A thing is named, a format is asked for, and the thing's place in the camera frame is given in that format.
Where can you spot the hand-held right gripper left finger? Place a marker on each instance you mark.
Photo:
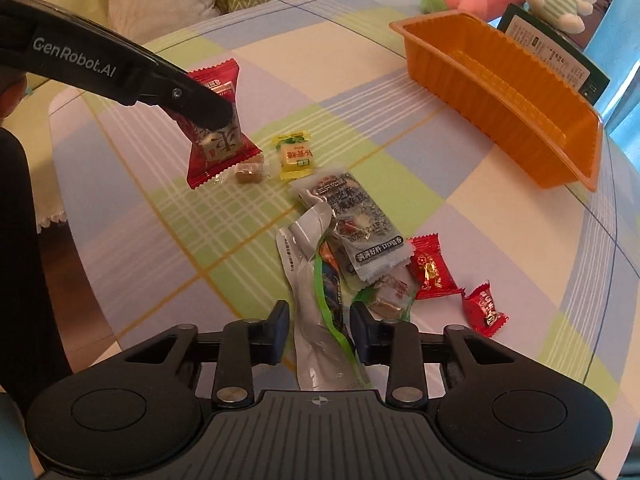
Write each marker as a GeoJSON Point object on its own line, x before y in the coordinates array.
{"type": "Point", "coordinates": [278, 332]}

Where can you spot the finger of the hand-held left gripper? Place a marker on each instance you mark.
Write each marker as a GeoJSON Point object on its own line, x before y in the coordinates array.
{"type": "Point", "coordinates": [200, 102]}

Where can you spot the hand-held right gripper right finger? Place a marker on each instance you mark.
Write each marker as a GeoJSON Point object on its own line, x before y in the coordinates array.
{"type": "Point", "coordinates": [361, 335]}

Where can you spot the silver green snack packet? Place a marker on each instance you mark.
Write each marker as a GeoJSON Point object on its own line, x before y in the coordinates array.
{"type": "Point", "coordinates": [310, 310]}

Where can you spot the brown candy red printed wrapper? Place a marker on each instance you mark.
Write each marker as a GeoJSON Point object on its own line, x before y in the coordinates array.
{"type": "Point", "coordinates": [390, 302]}

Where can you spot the large red snack packet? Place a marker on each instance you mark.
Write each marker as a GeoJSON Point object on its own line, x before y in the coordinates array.
{"type": "Point", "coordinates": [220, 157]}

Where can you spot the red candy gold print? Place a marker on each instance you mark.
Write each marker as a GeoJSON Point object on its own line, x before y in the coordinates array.
{"type": "Point", "coordinates": [432, 270]}

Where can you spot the yellow candy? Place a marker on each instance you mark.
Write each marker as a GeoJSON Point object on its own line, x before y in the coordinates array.
{"type": "Point", "coordinates": [292, 157]}

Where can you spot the grey snack packet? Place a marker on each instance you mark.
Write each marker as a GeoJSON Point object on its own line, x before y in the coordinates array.
{"type": "Point", "coordinates": [360, 220]}

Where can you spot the red candy white print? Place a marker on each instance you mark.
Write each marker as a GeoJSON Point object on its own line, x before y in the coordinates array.
{"type": "Point", "coordinates": [483, 311]}

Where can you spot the orange plastic tray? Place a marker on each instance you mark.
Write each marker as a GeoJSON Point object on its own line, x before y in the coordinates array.
{"type": "Point", "coordinates": [500, 85]}

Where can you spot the white lace sofa cover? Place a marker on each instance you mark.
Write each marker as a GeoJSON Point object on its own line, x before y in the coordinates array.
{"type": "Point", "coordinates": [47, 160]}

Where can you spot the dark green box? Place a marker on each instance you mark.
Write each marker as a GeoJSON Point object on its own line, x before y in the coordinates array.
{"type": "Point", "coordinates": [550, 45]}

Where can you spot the dark brown box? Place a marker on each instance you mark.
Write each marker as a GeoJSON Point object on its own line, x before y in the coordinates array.
{"type": "Point", "coordinates": [602, 15]}

